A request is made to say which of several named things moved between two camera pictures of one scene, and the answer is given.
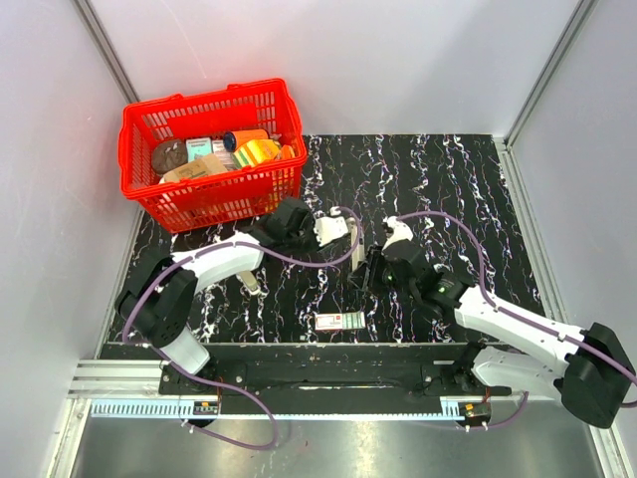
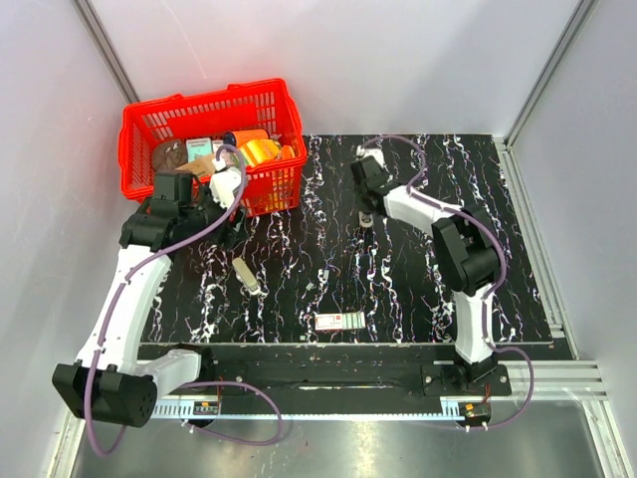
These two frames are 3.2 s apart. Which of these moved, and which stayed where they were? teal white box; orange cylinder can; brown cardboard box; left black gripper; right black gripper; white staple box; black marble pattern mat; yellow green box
Moved: left black gripper; right black gripper
Stayed: black marble pattern mat; brown cardboard box; white staple box; teal white box; yellow green box; orange cylinder can
